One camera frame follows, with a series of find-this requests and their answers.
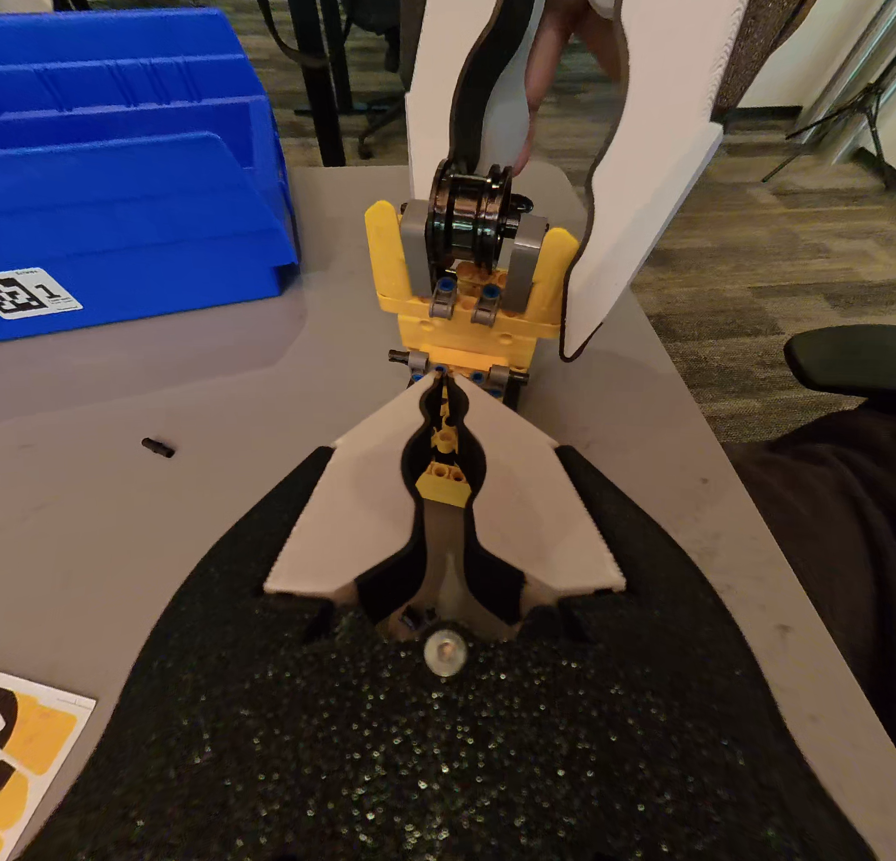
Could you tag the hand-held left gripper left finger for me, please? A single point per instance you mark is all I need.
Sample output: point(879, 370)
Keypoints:
point(336, 518)

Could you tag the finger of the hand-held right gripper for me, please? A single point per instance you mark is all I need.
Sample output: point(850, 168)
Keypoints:
point(651, 140)
point(434, 105)

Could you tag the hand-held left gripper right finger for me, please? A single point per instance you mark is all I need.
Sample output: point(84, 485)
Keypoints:
point(546, 518)

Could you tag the black yellow toy brick base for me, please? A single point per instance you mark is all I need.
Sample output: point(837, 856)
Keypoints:
point(441, 487)

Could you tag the black toy wheel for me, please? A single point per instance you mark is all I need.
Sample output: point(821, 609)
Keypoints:
point(469, 210)

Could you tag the yellow brick wheel assembly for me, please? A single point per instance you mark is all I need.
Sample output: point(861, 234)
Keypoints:
point(385, 259)

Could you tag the person's right hand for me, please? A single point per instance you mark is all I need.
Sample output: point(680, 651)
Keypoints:
point(553, 28)

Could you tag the black office chair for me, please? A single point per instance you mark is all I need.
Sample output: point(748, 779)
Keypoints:
point(371, 7)

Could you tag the black desk leg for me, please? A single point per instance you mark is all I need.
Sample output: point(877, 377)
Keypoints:
point(322, 49)

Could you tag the black tripod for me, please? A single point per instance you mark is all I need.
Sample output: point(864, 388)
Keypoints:
point(861, 119)

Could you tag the small black toy pin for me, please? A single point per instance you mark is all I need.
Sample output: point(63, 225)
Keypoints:
point(157, 447)

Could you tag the black chair armrest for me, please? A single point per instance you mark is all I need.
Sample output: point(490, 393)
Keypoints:
point(840, 357)

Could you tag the nested blue plastic bins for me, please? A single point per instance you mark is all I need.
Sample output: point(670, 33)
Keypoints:
point(140, 175)

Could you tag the white printed tag sticker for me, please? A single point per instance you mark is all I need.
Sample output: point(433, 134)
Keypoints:
point(38, 293)

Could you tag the yellow sticker sheet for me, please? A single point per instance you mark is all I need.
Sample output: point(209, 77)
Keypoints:
point(35, 742)

